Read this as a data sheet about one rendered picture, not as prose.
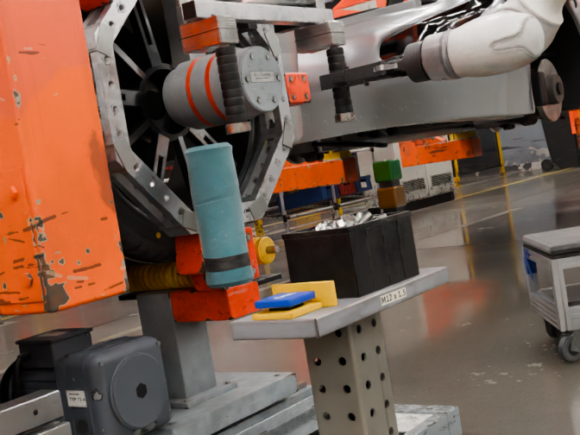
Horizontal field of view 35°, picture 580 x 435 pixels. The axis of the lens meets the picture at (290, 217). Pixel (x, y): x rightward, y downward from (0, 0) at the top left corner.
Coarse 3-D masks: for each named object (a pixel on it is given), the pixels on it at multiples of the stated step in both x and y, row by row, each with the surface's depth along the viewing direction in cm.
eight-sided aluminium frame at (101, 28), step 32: (128, 0) 171; (96, 32) 164; (256, 32) 201; (96, 64) 164; (96, 96) 168; (288, 128) 205; (128, 160) 166; (256, 160) 203; (128, 192) 172; (160, 192) 172; (256, 192) 195; (160, 224) 179; (192, 224) 178
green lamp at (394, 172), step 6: (378, 162) 173; (384, 162) 172; (390, 162) 171; (396, 162) 173; (378, 168) 173; (384, 168) 172; (390, 168) 171; (396, 168) 173; (378, 174) 173; (384, 174) 172; (390, 174) 171; (396, 174) 172; (378, 180) 173; (384, 180) 172; (390, 180) 172
